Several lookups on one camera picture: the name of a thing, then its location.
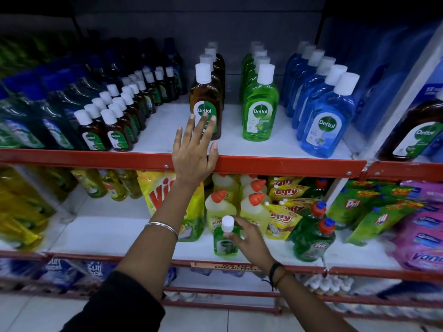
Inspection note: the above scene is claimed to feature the person's right hand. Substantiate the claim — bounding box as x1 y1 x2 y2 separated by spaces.
223 216 277 272

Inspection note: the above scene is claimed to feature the person's left hand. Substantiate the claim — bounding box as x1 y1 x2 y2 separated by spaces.
172 113 219 187

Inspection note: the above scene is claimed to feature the small green antiseptic bottle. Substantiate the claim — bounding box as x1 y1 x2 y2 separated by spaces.
213 216 241 258

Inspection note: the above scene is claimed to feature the person's left forearm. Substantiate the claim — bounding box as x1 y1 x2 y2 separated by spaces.
115 178 205 301

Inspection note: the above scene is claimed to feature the person's right forearm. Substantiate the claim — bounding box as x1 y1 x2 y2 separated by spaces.
265 263 359 332

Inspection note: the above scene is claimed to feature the pale yellow orange-capped bottle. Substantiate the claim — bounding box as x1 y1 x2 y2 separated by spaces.
240 193 270 237
212 173 240 204
205 190 237 235
242 179 268 199

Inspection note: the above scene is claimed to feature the brown antiseptic bottle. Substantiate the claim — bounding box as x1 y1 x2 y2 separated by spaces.
189 63 222 141
200 54 224 111
208 41 226 87
204 47 225 101

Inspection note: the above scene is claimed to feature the orange shelf price label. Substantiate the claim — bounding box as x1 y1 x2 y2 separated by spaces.
190 262 263 272

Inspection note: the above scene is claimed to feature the yellow red-print dish packet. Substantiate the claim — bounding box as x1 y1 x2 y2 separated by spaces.
268 184 310 202
265 204 302 240
278 198 320 213
267 176 303 189

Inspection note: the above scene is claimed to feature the yellow dish liquid pouch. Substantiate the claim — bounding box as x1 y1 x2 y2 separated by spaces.
137 170 205 243

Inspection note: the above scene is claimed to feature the group of small brown bottles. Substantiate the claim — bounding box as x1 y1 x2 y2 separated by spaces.
74 65 180 152

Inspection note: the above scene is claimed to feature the yellow-green liquid bottle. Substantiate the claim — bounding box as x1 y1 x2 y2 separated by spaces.
99 169 129 202
118 169 143 200
71 169 108 199

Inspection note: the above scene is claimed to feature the large green antiseptic bottle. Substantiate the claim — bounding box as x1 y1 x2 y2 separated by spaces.
241 45 265 83
241 49 268 97
241 56 272 101
240 41 262 66
242 64 279 142

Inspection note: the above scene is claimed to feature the silver bangle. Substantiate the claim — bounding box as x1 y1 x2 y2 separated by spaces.
145 221 179 240

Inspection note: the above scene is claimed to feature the green red-capped dish bottle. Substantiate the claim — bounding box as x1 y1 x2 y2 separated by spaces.
293 218 336 262
305 178 329 199
288 201 327 242

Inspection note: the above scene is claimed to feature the row of dark tall bottles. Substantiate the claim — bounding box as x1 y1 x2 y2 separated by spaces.
80 37 187 95

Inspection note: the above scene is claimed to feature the group of white bottles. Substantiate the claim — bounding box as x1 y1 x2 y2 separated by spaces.
301 273 355 296

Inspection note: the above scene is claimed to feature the row of blue antiseptic bottles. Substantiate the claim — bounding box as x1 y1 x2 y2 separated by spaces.
280 41 360 159

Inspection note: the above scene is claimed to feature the green dish liquid pouch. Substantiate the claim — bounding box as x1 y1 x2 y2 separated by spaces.
327 187 372 228
346 200 424 246
372 183 421 204

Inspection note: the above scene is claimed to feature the group of dark cleaner bottles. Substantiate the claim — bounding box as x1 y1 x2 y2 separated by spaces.
0 62 90 151

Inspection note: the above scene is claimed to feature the black sleeve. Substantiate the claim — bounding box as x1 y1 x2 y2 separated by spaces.
60 271 166 332

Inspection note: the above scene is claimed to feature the stack of green packets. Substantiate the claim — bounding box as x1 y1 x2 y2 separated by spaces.
0 33 82 78

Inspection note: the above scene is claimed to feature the pile of yellow packets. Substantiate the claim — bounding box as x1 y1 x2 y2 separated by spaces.
0 166 78 251

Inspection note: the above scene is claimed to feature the group of blue-white detergent packets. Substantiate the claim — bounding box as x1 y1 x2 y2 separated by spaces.
0 257 118 291

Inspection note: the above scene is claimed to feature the group of blue refill pouches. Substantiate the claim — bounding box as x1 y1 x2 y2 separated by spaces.
318 17 443 139

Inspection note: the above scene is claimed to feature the pile of pink packets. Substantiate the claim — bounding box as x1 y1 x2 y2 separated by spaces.
389 180 443 272

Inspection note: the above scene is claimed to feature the white shelf divider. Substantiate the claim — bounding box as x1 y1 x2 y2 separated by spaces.
343 24 443 161

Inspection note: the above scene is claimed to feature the extra large brown bottle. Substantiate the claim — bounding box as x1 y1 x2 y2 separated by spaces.
377 90 443 162

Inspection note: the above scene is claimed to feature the black thread bracelet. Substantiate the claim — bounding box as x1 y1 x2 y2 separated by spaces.
261 262 289 291

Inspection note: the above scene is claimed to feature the thin red shelf rail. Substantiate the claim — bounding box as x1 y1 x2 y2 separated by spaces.
0 278 443 323

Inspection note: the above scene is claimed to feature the long red shelf rail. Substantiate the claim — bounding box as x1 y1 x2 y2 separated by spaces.
0 148 367 179

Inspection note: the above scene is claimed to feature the red shelf rail with label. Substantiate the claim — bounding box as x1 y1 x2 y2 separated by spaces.
0 250 443 284

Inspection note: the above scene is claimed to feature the short red shelf rail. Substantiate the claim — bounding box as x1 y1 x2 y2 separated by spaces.
360 161 443 184

